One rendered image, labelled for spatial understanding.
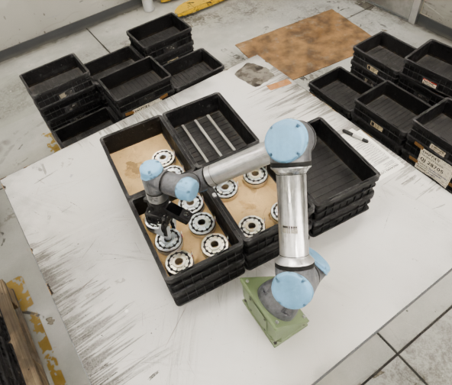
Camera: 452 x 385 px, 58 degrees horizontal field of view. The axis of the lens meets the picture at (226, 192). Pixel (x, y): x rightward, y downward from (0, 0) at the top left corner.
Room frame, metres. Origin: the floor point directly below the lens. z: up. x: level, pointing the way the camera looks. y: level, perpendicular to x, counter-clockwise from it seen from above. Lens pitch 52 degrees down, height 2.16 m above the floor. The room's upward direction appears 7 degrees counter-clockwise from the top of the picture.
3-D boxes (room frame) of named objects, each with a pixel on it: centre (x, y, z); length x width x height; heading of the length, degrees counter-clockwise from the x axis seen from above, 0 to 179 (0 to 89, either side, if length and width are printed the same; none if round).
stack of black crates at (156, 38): (2.83, 0.34, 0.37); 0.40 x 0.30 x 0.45; 119
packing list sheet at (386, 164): (1.28, -0.66, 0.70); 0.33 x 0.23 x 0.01; 29
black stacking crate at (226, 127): (1.36, 0.04, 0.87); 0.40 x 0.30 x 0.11; 22
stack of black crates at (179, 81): (2.48, 0.14, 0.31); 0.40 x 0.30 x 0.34; 119
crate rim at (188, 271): (0.88, 0.17, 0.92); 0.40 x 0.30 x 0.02; 22
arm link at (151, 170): (0.91, 0.23, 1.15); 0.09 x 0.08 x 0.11; 59
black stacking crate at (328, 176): (1.10, -0.39, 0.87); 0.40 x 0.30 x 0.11; 22
